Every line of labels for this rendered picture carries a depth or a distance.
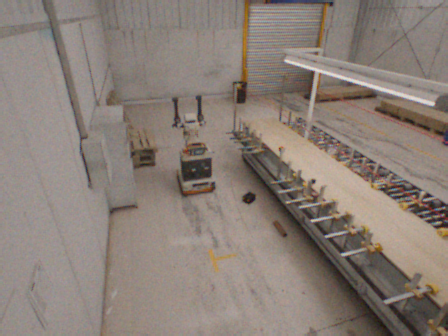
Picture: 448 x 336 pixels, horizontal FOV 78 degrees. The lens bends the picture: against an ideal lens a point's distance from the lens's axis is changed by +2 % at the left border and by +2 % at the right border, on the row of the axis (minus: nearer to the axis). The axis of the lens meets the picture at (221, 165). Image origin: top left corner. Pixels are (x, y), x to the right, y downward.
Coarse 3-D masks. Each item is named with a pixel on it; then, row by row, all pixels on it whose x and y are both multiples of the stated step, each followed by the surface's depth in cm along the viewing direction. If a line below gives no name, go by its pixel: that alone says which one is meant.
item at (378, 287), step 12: (264, 168) 467; (276, 180) 429; (312, 216) 348; (324, 228) 329; (336, 240) 312; (360, 264) 280; (372, 276) 270; (372, 288) 266; (384, 288) 258; (396, 312) 242; (408, 312) 238; (408, 324) 232; (420, 324) 229
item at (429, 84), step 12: (312, 48) 434; (324, 60) 336; (336, 60) 322; (372, 72) 271; (384, 72) 259; (420, 84) 228; (432, 84) 219; (444, 84) 214; (312, 96) 474; (312, 108) 485
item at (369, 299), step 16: (256, 144) 546; (272, 160) 488; (272, 192) 512; (304, 192) 401; (288, 208) 455; (304, 224) 415; (336, 224) 342; (320, 240) 385; (352, 240) 318; (336, 256) 355; (368, 256) 298; (352, 272) 331; (384, 272) 280; (400, 272) 261; (352, 288) 334; (368, 288) 310; (400, 288) 264; (416, 288) 248; (368, 304) 308; (416, 304) 250; (432, 304) 235; (384, 320) 289
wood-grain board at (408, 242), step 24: (264, 120) 601; (264, 144) 496; (288, 144) 491; (312, 144) 491; (312, 168) 415; (336, 168) 416; (336, 192) 360; (360, 192) 360; (360, 216) 318; (384, 216) 318; (408, 216) 319; (384, 240) 285; (408, 240) 285; (432, 240) 286; (408, 264) 258; (432, 264) 258
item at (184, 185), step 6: (180, 168) 539; (180, 174) 519; (180, 180) 506; (192, 180) 500; (198, 180) 500; (204, 180) 501; (180, 186) 514; (186, 186) 492; (204, 186) 504; (210, 186) 507; (186, 192) 498; (192, 192) 501
